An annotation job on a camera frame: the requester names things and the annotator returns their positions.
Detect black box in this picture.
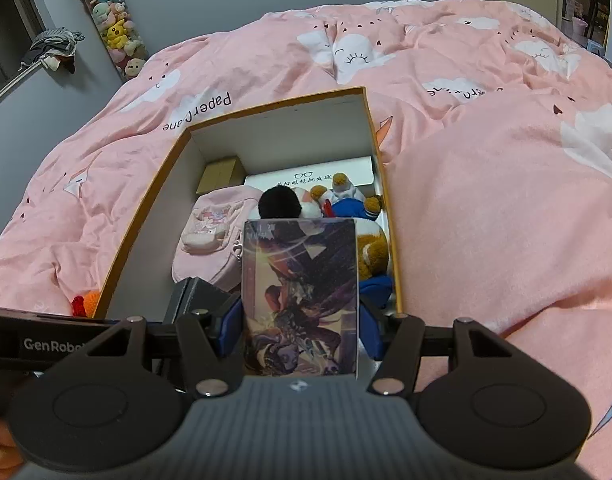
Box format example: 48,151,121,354
162,277,243,328

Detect blue fabric toy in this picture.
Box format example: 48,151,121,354
358,274,393,307

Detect grey clothes on rack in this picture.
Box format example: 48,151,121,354
18,27,86,75

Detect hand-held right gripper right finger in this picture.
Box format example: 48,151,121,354
358,299,522,397

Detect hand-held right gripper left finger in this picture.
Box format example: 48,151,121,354
81,299,245,400

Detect orange knit ball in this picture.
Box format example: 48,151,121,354
70,289,103,318

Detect illustrated card box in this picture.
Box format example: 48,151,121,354
240,217,360,377

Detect orange cardboard box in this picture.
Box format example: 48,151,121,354
93,86,405,322

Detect pink printed blanket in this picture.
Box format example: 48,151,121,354
0,0,612,466

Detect pink pouch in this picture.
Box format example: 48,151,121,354
171,187,265,295

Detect hanging plush toy organizer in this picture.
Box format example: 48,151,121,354
67,0,150,82

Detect small brown cardboard box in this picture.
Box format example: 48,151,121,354
195,156,245,196

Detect white glasses box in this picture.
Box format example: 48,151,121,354
243,155,377,201

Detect black and white cow plush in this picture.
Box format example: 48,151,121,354
257,184,323,221

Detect dark wooden chair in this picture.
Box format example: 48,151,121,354
583,0,612,42

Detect brown and white plush toy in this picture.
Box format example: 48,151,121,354
357,220,391,282

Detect white and blue plush toy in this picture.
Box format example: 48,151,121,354
309,172,385,223

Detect metal rack pole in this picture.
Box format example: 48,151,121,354
0,60,43,112

